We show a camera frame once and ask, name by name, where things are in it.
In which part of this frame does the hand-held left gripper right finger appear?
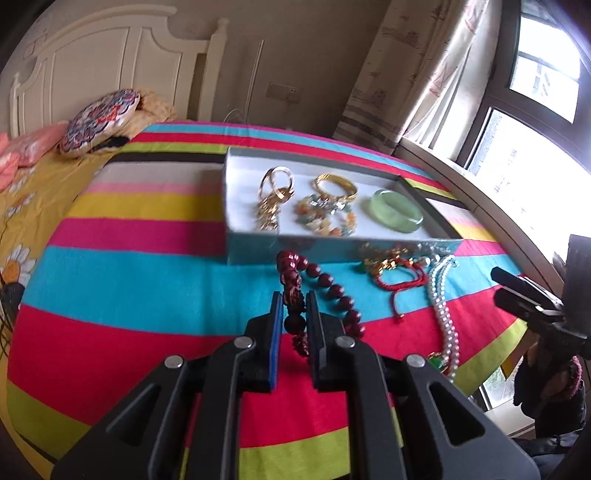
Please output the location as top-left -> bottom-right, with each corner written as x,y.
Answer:
307,291 -> 541,480

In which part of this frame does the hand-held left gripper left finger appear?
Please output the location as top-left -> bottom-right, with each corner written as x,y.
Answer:
51,291 -> 283,480

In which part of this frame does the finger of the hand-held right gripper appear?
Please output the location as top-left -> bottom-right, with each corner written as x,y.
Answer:
490,266 -> 561,315
493,291 -> 561,326

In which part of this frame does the dark red bead bracelet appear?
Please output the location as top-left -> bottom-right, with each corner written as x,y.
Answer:
276,249 -> 366,358

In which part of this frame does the grey shallow tray box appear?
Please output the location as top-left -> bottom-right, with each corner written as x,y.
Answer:
225,147 -> 465,267

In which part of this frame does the multicolour stone bracelet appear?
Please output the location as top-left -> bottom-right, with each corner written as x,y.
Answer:
295,194 -> 358,237

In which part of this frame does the gold hoop charm bundle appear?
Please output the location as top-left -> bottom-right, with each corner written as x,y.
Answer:
256,166 -> 296,232

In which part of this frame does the green jade bangle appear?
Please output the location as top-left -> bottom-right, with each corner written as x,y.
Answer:
370,189 -> 424,234

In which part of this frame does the gold bangle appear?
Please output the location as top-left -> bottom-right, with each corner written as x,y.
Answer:
314,173 -> 360,204

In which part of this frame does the person's right forearm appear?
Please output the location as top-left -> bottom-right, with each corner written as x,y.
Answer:
531,355 -> 591,480

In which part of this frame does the person's right hand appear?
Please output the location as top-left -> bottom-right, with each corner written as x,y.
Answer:
513,342 -> 575,416

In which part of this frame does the white windowsill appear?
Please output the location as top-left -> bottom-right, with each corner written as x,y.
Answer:
399,136 -> 573,287

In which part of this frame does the striped colourful blanket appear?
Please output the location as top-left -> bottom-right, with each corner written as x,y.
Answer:
7,121 -> 532,480

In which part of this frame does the window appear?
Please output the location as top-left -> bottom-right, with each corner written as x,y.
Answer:
455,0 -> 591,278

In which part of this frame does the patterned curtain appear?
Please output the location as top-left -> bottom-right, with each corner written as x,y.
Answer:
332,0 -> 490,158

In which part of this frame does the yellow quilted pillow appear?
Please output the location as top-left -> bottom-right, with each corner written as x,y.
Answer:
95,90 -> 178,151

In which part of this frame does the thin white pole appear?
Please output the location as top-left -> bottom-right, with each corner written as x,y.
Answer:
247,39 -> 265,121

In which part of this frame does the yellow daisy bed sheet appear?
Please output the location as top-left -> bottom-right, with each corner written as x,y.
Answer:
0,150 -> 116,480

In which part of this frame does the round embroidered cushion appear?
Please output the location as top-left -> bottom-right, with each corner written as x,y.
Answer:
59,90 -> 141,158

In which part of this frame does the pink pillow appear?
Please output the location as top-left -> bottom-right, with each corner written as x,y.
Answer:
0,121 -> 70,192

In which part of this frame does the white wooden headboard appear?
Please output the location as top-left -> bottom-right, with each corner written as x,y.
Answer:
9,17 -> 232,139

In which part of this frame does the white pearl necklace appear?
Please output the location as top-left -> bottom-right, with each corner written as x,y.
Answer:
424,255 -> 463,383

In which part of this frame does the red cord bracelet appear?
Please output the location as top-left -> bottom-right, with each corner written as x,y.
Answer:
362,247 -> 430,321

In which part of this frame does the wall socket plate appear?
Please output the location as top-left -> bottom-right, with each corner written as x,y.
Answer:
268,82 -> 301,101

